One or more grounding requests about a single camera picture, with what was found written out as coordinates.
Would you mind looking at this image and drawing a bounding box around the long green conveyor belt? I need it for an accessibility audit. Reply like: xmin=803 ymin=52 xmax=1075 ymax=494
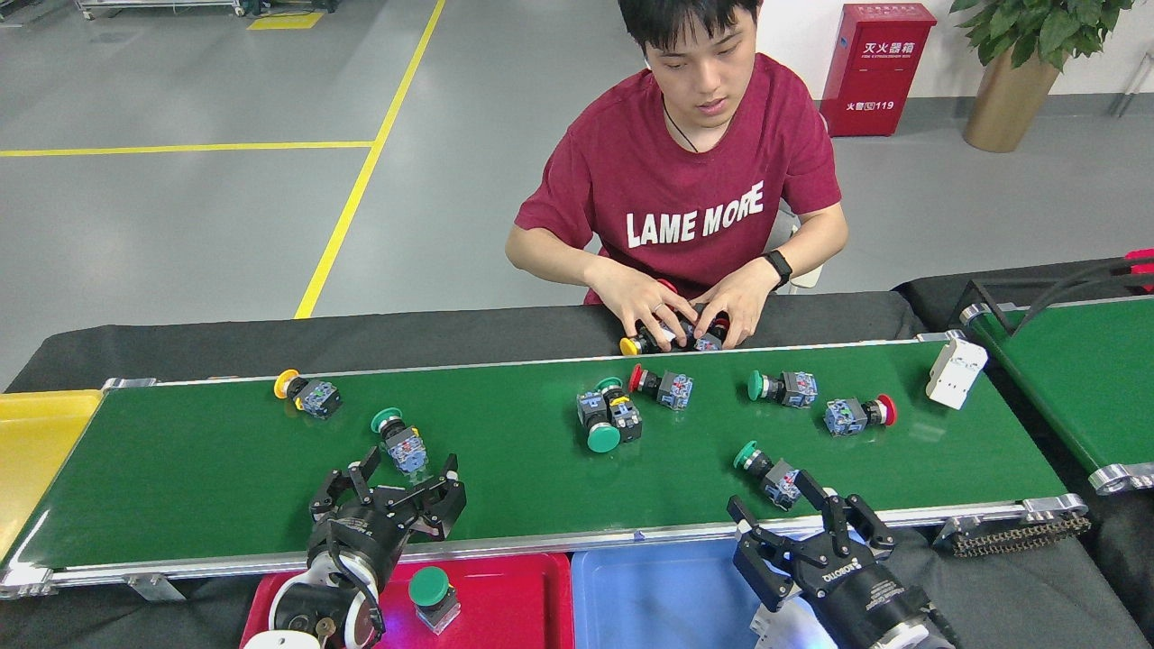
xmin=0 ymin=329 xmax=1092 ymax=600

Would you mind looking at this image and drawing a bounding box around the person's right hand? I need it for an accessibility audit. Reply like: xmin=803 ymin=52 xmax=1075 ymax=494
xmin=591 ymin=261 xmax=700 ymax=352

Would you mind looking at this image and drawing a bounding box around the person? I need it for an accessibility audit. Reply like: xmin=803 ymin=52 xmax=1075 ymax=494
xmin=505 ymin=0 xmax=850 ymax=352

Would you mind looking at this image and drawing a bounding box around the green feeder conveyor belt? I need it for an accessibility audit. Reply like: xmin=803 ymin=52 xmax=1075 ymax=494
xmin=958 ymin=296 xmax=1154 ymax=495

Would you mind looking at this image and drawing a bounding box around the large black table cloth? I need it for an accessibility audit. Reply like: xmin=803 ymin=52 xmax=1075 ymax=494
xmin=0 ymin=290 xmax=1150 ymax=649

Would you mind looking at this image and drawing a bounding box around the blue plastic tray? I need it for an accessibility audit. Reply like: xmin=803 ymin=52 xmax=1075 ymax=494
xmin=571 ymin=532 xmax=893 ymax=649

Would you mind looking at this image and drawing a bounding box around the red fire extinguisher cabinet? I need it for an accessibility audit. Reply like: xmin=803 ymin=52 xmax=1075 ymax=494
xmin=819 ymin=3 xmax=939 ymax=139

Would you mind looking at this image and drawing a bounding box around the metal wheeled cart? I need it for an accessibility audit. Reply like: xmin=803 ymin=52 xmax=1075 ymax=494
xmin=77 ymin=0 xmax=258 ymax=19

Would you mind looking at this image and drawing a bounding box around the gold plant pot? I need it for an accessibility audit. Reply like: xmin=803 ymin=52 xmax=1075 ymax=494
xmin=962 ymin=43 xmax=1065 ymax=152

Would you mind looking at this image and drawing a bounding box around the red plastic tray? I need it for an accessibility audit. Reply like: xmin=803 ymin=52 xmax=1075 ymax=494
xmin=239 ymin=552 xmax=575 ymax=649

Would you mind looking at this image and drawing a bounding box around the black drive chain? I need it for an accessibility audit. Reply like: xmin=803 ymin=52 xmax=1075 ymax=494
xmin=933 ymin=512 xmax=1092 ymax=558

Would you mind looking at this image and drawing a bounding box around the person's left hand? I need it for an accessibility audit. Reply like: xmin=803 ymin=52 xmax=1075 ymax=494
xmin=690 ymin=260 xmax=783 ymax=351

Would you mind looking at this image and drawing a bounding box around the yellow plastic tray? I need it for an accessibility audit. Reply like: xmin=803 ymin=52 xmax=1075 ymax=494
xmin=0 ymin=389 xmax=103 ymax=562

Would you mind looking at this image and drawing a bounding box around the grey office chair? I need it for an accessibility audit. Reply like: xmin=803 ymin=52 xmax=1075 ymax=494
xmin=766 ymin=203 xmax=826 ymax=294

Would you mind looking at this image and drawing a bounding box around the green push button switch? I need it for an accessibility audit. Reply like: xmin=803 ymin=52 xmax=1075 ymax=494
xmin=577 ymin=388 xmax=623 ymax=453
xmin=408 ymin=566 xmax=461 ymax=635
xmin=746 ymin=370 xmax=820 ymax=409
xmin=733 ymin=441 xmax=803 ymax=511
xmin=371 ymin=407 xmax=429 ymax=476
xmin=595 ymin=377 xmax=643 ymax=444

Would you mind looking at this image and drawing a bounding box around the black cable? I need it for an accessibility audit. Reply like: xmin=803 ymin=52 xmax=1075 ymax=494
xmin=1014 ymin=255 xmax=1154 ymax=334

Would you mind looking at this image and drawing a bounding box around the red push button switch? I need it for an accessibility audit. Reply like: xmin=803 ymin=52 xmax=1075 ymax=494
xmin=628 ymin=363 xmax=695 ymax=412
xmin=672 ymin=311 xmax=731 ymax=352
xmin=824 ymin=394 xmax=898 ymax=437

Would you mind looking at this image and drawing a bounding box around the green potted plant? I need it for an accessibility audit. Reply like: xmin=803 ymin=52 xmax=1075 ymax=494
xmin=949 ymin=0 xmax=1139 ymax=69

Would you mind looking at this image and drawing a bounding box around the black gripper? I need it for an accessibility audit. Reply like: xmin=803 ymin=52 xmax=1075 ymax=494
xmin=728 ymin=469 xmax=939 ymax=649
xmin=307 ymin=446 xmax=468 ymax=591

